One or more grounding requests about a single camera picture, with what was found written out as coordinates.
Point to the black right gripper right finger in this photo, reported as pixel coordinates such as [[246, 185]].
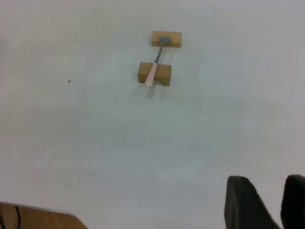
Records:
[[295, 202]]

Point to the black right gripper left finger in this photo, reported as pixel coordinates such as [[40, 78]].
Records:
[[245, 207]]

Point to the arched wooden block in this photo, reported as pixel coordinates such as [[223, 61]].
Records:
[[165, 71]]

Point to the flat rectangular wooden block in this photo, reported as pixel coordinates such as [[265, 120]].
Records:
[[176, 39]]

